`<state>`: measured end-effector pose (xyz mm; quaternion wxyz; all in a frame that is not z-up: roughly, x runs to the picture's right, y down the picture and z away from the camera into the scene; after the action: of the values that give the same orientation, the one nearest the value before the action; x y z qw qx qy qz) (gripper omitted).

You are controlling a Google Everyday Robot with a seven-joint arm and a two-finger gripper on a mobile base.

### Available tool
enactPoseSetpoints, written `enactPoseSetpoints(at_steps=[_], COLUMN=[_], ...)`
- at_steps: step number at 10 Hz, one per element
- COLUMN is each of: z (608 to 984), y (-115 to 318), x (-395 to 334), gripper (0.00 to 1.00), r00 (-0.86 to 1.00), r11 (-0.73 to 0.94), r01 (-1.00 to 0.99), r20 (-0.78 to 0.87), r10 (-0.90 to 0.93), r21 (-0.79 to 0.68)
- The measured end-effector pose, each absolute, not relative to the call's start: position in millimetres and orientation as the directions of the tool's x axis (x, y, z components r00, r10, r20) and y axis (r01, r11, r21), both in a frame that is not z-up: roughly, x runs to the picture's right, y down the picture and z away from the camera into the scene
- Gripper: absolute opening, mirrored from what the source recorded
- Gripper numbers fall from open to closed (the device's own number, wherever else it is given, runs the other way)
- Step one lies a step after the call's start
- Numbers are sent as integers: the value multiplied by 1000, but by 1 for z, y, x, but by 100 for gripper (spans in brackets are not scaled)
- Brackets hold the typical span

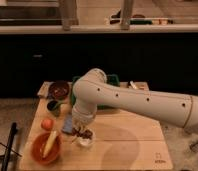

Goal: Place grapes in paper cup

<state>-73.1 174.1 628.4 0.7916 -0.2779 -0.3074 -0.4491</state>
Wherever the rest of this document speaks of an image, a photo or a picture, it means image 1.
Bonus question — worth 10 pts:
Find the small dark green cup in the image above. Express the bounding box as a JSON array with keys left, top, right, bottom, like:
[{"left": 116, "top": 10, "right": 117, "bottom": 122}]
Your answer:
[{"left": 47, "top": 100, "right": 60, "bottom": 117}]

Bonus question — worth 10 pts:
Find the orange tomato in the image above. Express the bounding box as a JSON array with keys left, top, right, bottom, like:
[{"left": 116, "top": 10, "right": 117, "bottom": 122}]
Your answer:
[{"left": 41, "top": 118, "right": 54, "bottom": 131}]

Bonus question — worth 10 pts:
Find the white marker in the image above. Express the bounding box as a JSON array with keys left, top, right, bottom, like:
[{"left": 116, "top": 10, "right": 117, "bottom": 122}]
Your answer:
[{"left": 129, "top": 81, "right": 138, "bottom": 90}]

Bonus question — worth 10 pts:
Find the dark brown bowl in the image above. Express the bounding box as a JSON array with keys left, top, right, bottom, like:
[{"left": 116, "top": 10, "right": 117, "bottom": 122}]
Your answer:
[{"left": 48, "top": 80, "right": 69, "bottom": 100}]

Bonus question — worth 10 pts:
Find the orange plastic bowl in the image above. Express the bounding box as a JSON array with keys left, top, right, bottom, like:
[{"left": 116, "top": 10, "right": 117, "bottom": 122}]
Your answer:
[{"left": 31, "top": 133, "right": 61, "bottom": 165}]

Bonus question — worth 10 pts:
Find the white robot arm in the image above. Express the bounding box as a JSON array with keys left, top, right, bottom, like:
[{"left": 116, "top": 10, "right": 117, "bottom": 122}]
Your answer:
[{"left": 72, "top": 68, "right": 198, "bottom": 134}]

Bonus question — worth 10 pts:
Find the yellow banana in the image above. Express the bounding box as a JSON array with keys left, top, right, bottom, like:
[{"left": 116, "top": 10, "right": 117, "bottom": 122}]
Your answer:
[{"left": 43, "top": 131, "right": 57, "bottom": 158}]

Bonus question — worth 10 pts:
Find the wooden board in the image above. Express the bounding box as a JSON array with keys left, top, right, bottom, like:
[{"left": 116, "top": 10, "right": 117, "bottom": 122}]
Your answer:
[{"left": 19, "top": 80, "right": 175, "bottom": 171}]

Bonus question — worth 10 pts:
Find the white perforated gripper body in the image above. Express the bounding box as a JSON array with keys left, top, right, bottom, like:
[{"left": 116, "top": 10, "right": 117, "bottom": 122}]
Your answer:
[{"left": 72, "top": 104, "right": 97, "bottom": 130}]

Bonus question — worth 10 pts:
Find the blue sponge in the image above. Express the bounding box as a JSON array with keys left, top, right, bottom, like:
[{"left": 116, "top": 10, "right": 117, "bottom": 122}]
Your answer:
[{"left": 62, "top": 114, "right": 73, "bottom": 134}]

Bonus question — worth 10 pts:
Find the white paper cup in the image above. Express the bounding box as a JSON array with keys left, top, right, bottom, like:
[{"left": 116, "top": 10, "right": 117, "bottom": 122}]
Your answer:
[{"left": 77, "top": 130, "right": 95, "bottom": 147}]

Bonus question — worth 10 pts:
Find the black tripod leg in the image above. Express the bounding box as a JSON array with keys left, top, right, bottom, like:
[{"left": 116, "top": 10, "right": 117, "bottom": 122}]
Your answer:
[{"left": 0, "top": 122, "right": 22, "bottom": 171}]

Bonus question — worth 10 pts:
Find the dark grape bunch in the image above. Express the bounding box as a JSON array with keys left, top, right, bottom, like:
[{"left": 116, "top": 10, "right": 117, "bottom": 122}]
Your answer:
[{"left": 72, "top": 128, "right": 93, "bottom": 139}]

